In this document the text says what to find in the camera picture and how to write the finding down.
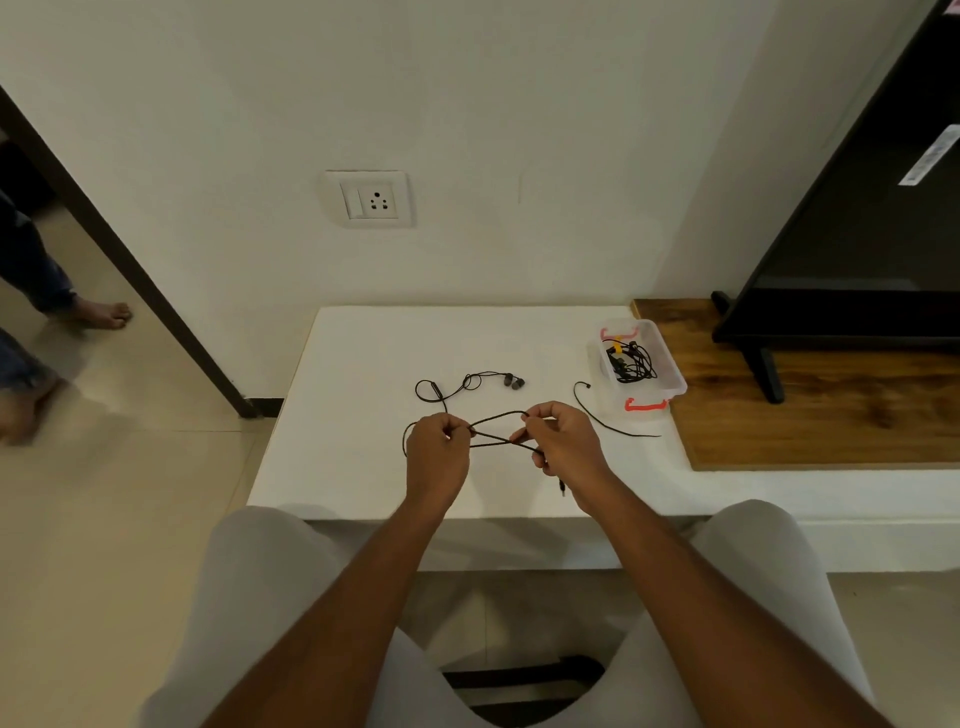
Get person's left hand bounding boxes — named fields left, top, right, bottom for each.
left=403, top=412, right=475, bottom=517

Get black television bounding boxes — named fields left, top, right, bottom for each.
left=710, top=0, right=960, bottom=405

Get person's right forearm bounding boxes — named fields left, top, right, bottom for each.
left=584, top=479, right=898, bottom=728

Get black earphones with yellow tie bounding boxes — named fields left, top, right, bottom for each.
left=605, top=338, right=661, bottom=385

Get person's right hand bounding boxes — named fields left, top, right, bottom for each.
left=509, top=401, right=622, bottom=517

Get short black cable tie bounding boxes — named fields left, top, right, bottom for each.
left=573, top=380, right=663, bottom=440

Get white wall socket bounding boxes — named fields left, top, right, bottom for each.
left=322, top=170, right=412, bottom=229

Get black stool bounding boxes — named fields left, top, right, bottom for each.
left=442, top=656, right=607, bottom=710

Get black door frame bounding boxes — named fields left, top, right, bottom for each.
left=0, top=86, right=285, bottom=420

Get person's left forearm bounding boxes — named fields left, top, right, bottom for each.
left=202, top=491, right=459, bottom=728

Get wooden cabinet top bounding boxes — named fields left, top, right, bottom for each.
left=629, top=298, right=960, bottom=472

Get clear box with red clips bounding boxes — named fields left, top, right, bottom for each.
left=597, top=318, right=689, bottom=416

